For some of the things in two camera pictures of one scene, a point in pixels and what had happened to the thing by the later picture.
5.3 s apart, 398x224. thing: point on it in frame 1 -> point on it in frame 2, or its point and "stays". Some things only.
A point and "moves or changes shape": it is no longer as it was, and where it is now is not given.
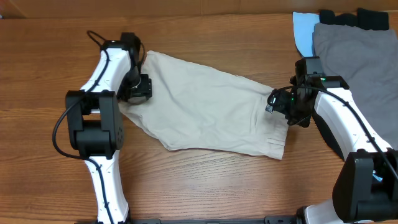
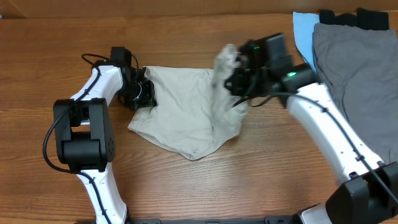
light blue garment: (303, 24) stays
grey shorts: (367, 60) stays
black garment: (375, 19) stays
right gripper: (276, 102) -> (240, 88)
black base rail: (269, 219) stays
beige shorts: (193, 106) moves or changes shape
